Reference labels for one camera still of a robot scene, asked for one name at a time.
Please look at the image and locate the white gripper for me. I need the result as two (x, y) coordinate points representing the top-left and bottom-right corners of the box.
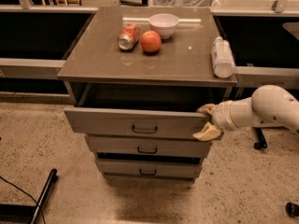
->
(192, 101), (238, 142)

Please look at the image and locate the grey top drawer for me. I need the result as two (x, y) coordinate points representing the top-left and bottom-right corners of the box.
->
(64, 107), (210, 140)

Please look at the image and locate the grey drawer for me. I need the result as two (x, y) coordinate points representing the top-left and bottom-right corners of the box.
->
(64, 107), (210, 140)
(95, 159), (201, 179)
(85, 134), (211, 158)

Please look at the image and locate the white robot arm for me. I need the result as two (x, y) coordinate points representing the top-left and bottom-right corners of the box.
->
(192, 85), (299, 141)

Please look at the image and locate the grey drawer cabinet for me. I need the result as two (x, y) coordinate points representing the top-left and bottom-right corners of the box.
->
(57, 6), (238, 183)

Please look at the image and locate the grey middle drawer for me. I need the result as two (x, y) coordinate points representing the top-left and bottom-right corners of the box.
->
(85, 134), (211, 158)

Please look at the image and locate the grey bottom drawer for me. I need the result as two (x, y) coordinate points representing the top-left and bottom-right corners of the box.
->
(95, 159), (201, 179)

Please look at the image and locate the black stand leg right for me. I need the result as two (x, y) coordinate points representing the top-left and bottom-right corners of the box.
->
(253, 128), (268, 150)

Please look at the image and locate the black stand leg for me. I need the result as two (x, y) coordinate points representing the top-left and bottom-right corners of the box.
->
(253, 128), (268, 150)
(28, 169), (58, 224)

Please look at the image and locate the clear plastic water bottle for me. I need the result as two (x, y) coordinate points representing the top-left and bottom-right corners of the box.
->
(211, 36), (235, 78)

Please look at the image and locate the orange fruit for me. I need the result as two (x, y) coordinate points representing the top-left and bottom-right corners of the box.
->
(140, 30), (161, 53)

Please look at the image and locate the white bowl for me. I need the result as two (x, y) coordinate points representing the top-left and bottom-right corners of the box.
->
(149, 13), (179, 38)

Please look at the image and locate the red soda can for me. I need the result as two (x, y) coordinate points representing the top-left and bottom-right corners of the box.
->
(118, 23), (140, 50)

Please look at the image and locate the black caster wheel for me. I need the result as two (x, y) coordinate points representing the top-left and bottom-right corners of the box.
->
(285, 203), (299, 217)

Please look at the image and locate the black stand leg left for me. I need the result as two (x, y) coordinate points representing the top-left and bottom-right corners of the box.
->
(28, 169), (58, 224)

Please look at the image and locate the black cable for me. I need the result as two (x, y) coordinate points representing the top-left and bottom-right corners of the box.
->
(0, 175), (47, 224)

